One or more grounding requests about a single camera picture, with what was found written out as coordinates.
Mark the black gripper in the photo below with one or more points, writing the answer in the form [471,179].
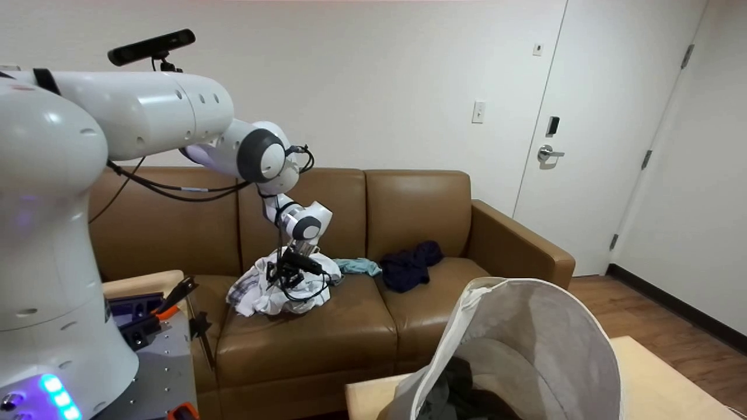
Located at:
[290,275]

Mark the white t-shirt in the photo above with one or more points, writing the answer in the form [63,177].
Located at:
[319,282]

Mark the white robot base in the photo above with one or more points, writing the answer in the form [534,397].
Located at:
[52,307]

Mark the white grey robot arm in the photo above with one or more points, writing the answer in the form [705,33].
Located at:
[151,114]

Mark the brown leather couch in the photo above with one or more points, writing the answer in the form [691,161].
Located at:
[298,368]

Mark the white laundry bag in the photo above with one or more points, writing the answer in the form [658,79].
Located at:
[514,349]

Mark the patterned white blue cloth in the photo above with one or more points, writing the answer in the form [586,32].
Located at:
[253,293]

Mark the teal cloth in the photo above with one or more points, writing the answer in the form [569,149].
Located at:
[358,268]

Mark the dark navy garment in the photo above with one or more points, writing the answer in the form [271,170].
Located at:
[408,269]

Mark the white door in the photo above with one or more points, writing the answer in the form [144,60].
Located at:
[612,74]

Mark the white light switch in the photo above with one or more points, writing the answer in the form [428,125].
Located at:
[477,114]

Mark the black stereo camera bar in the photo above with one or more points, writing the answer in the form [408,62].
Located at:
[154,48]

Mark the silver door handle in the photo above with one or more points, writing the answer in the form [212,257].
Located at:
[547,156]

